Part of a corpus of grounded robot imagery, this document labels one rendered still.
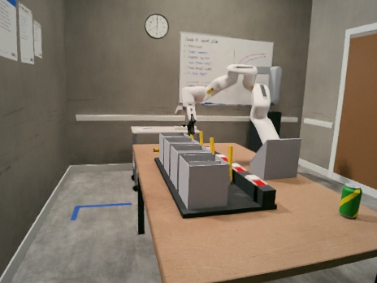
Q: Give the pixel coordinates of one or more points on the green and yellow drink can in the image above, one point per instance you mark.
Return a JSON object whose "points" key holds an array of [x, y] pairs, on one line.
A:
{"points": [[350, 200]]}

